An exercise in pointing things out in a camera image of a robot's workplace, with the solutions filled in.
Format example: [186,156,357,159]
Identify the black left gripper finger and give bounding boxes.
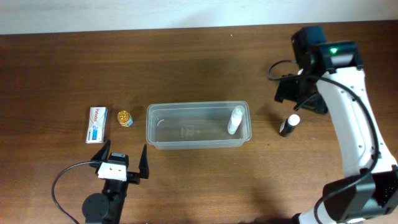
[90,139,111,168]
[139,144,149,179]

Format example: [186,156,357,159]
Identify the dark bottle white cap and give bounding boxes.
[279,114,300,137]

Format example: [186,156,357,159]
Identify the white calamine lotion bottle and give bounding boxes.
[228,106,245,135]

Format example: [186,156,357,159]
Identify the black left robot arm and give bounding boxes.
[82,140,149,224]

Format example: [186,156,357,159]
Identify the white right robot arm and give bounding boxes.
[274,26,397,223]

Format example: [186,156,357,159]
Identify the clear plastic container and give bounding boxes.
[146,101,252,150]

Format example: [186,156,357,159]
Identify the white blue Panadol box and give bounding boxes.
[86,107,108,144]

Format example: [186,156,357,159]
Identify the gold lid balm jar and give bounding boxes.
[117,110,133,127]

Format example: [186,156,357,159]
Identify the black left camera cable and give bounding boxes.
[51,161,100,224]

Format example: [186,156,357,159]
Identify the black camera cable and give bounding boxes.
[51,161,100,224]
[267,58,382,224]

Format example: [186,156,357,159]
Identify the black right camera cable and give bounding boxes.
[267,58,382,224]

